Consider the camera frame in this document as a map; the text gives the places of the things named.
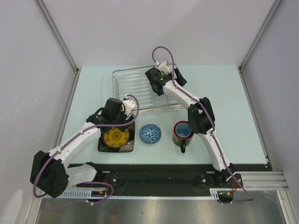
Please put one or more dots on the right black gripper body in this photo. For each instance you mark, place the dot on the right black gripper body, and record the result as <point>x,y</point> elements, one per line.
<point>179,80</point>

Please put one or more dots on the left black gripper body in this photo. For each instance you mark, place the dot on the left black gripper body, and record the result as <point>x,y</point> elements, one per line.
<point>119,118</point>

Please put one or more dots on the yellow round patterned plate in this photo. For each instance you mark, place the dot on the yellow round patterned plate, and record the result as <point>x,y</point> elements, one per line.
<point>115,138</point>

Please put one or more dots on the metal wire dish rack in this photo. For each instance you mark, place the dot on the metal wire dish rack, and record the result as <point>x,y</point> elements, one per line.
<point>134,81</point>

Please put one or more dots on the blue patterned bowl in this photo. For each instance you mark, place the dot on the blue patterned bowl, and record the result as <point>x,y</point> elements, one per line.
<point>150,134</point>

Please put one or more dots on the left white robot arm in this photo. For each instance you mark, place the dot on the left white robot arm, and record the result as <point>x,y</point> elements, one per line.
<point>51,174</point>

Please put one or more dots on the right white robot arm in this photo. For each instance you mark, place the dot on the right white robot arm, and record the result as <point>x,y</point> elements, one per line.
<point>200,115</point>

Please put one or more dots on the black square floral plate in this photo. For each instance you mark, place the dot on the black square floral plate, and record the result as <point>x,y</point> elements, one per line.
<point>128,147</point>

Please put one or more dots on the black mug red rim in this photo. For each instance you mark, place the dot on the black mug red rim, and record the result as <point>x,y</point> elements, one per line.
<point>182,143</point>

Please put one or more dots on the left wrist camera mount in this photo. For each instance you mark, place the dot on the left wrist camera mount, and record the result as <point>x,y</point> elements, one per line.
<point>128,105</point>

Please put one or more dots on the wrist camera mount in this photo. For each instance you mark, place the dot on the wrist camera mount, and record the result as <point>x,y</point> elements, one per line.
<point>163,67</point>
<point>128,105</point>

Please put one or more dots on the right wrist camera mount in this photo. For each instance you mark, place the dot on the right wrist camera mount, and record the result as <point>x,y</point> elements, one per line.
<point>163,67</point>

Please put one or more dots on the white slotted cable duct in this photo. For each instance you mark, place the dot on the white slotted cable duct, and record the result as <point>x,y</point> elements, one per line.
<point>97,194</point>

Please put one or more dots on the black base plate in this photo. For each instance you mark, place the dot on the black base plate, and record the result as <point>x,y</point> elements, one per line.
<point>159,189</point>

